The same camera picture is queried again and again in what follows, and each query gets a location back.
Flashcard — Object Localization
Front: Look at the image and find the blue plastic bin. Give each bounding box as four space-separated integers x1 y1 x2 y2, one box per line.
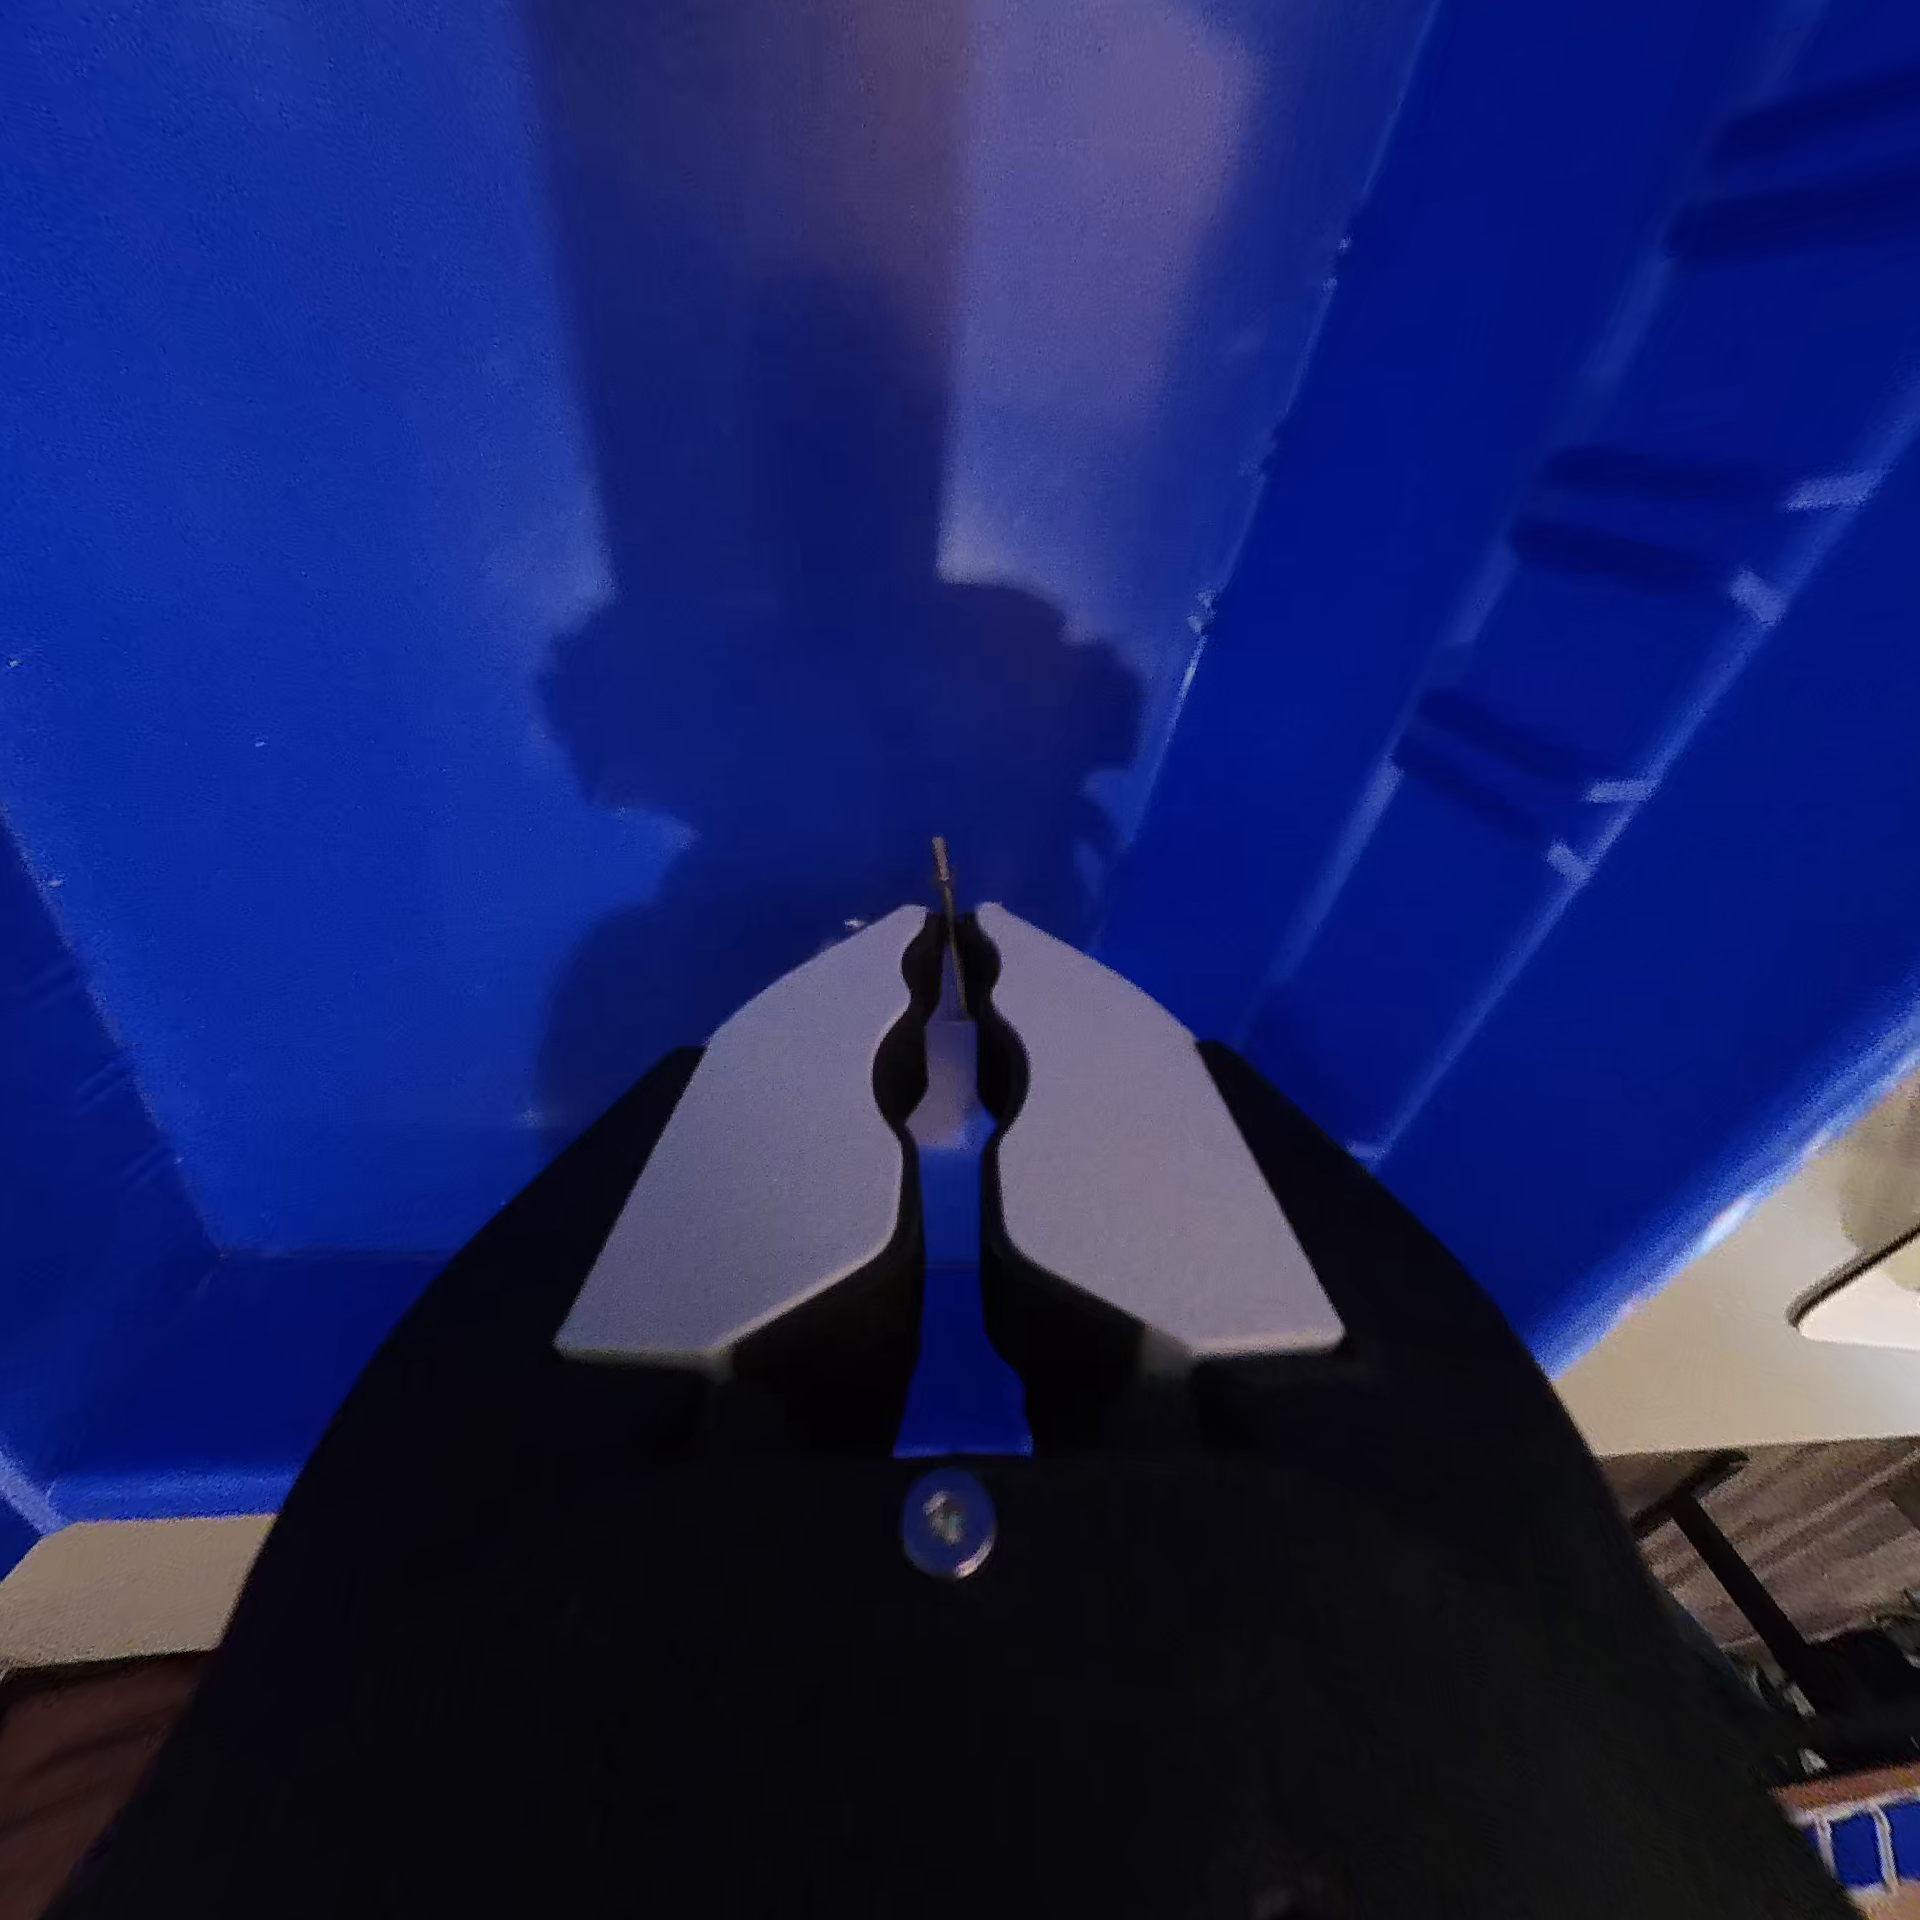
0 0 1920 1579

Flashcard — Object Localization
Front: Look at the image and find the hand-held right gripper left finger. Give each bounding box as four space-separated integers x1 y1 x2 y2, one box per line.
554 901 937 1431

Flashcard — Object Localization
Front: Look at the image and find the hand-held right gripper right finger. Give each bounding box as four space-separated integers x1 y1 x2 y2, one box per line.
970 901 1346 1431

